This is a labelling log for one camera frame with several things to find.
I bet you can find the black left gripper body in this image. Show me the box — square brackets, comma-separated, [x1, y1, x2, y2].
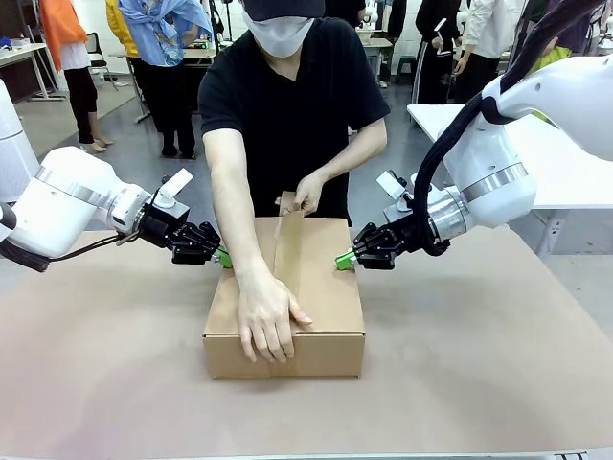
[141, 209, 203, 265]

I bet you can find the black cap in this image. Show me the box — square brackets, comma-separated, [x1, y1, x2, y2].
[242, 0, 328, 23]

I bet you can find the bystander in orange top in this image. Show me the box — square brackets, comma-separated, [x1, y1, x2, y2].
[39, 0, 115, 155]

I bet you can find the wooden background desk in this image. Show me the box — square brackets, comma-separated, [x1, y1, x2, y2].
[356, 27, 395, 90]

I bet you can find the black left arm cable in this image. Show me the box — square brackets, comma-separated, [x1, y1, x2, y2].
[0, 200, 146, 274]

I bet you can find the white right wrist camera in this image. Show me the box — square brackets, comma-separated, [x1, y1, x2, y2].
[375, 169, 417, 213]

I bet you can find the person in black shirt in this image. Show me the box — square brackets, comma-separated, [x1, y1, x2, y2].
[197, 0, 392, 229]

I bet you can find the bystander in blue shirt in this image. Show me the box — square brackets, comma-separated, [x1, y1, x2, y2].
[117, 0, 215, 159]

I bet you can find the person right hand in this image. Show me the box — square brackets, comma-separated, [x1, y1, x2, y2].
[237, 271, 315, 365]

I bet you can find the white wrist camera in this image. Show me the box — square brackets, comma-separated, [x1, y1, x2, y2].
[375, 169, 417, 213]
[156, 167, 194, 208]

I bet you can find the black right arm cable sleeve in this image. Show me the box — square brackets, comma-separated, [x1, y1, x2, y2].
[413, 0, 605, 256]

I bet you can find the black chair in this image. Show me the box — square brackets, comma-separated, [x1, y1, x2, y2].
[85, 30, 119, 88]

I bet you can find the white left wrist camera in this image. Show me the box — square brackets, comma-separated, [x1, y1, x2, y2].
[156, 167, 194, 208]

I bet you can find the white side table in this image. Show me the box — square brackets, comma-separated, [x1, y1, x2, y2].
[406, 102, 613, 263]

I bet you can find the person right forearm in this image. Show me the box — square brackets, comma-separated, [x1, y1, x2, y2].
[209, 143, 289, 288]

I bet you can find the bystander in black clothes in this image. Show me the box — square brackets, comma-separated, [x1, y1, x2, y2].
[413, 0, 464, 104]

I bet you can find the grey background table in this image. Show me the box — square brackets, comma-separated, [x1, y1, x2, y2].
[107, 44, 217, 125]

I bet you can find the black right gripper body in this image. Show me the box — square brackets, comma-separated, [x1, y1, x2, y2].
[379, 215, 435, 270]

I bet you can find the white cylindrical appliance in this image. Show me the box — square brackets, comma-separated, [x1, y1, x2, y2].
[0, 79, 40, 203]

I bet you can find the person left hand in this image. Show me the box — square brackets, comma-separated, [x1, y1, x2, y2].
[292, 171, 332, 216]

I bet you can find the bystander in white jacket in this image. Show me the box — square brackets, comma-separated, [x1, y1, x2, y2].
[453, 0, 517, 102]

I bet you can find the person left forearm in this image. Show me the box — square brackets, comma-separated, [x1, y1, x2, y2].
[315, 119, 389, 194]

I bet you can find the brown cardboard box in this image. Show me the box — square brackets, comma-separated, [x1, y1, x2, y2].
[201, 216, 367, 380]

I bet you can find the light background workbench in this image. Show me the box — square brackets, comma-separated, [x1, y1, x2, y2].
[0, 41, 67, 104]

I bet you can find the grey stool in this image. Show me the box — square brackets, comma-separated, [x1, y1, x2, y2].
[395, 54, 419, 85]

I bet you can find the white face mask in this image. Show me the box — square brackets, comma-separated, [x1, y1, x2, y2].
[240, 9, 317, 60]

